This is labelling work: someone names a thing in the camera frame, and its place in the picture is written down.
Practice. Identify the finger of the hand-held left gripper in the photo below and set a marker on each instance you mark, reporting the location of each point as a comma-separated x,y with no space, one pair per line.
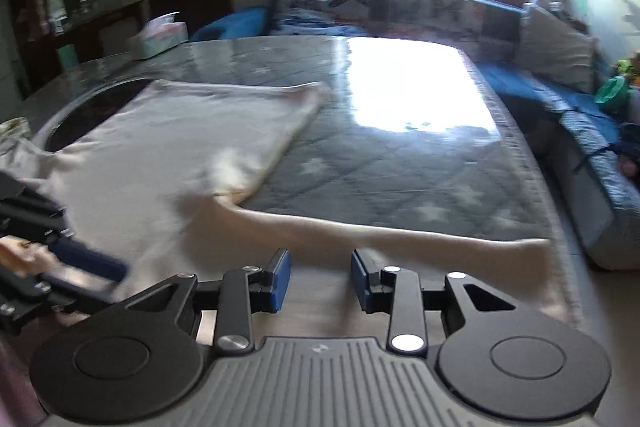
75,294
90,261

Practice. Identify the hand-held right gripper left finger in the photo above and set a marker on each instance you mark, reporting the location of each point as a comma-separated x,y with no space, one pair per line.
279,282

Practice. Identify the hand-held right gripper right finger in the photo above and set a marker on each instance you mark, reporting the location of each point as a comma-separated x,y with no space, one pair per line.
361,282

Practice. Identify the cream white towel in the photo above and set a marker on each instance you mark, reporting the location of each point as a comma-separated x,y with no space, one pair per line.
150,167

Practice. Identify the person's left hand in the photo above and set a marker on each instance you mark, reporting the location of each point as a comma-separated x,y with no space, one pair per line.
25,257

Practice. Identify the grey star quilted mat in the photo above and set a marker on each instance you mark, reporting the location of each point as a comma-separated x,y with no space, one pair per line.
400,167

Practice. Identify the teal cup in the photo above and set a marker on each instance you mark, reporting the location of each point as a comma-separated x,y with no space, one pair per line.
67,57

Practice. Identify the white tissue box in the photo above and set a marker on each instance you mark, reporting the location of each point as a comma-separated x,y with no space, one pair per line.
157,36

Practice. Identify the blue sofa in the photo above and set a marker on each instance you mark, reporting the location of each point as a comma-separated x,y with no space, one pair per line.
505,79

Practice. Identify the grey patterned sofa cover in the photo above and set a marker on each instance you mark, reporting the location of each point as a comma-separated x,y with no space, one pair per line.
600,157

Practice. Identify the patterned blue cushion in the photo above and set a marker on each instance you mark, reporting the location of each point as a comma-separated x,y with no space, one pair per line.
320,14

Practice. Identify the patterned grey cushion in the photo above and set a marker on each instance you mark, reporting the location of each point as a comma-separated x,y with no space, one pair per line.
440,19

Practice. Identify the beige cushion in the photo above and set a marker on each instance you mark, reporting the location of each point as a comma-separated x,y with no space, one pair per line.
555,47

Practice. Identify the green toy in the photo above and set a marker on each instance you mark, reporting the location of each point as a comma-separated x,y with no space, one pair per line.
614,89

